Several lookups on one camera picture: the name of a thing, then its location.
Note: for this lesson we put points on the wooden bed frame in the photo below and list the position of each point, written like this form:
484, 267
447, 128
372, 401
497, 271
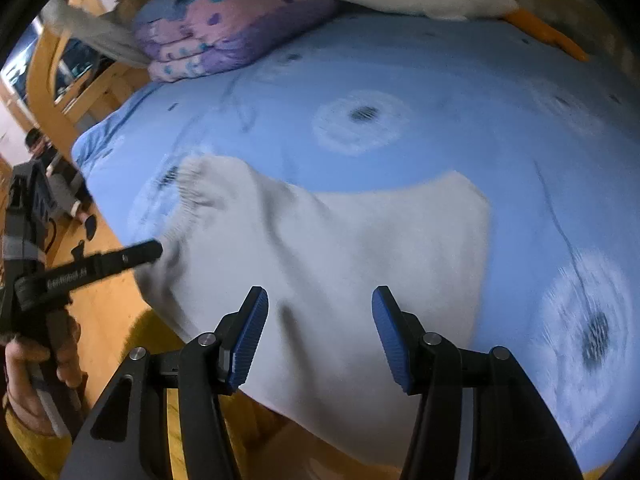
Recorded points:
50, 105

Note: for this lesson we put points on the blue floral bedsheet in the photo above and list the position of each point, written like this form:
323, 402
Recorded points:
400, 85

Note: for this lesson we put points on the grey pants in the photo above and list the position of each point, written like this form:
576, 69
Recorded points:
325, 260

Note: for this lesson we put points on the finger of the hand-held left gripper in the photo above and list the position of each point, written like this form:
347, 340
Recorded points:
125, 258

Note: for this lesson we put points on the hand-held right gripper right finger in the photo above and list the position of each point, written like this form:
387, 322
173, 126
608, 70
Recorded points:
392, 342

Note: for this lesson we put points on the folded purple dotted quilt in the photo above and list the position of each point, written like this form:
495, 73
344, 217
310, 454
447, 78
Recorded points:
235, 20

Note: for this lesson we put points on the person's left hand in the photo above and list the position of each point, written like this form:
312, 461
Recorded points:
22, 390

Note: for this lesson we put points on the grey cloth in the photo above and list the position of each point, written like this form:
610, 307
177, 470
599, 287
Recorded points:
100, 35

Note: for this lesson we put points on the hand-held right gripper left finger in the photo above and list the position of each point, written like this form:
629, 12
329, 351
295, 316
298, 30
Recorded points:
247, 342

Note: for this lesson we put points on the person's left forearm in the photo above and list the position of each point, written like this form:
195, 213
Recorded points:
30, 452

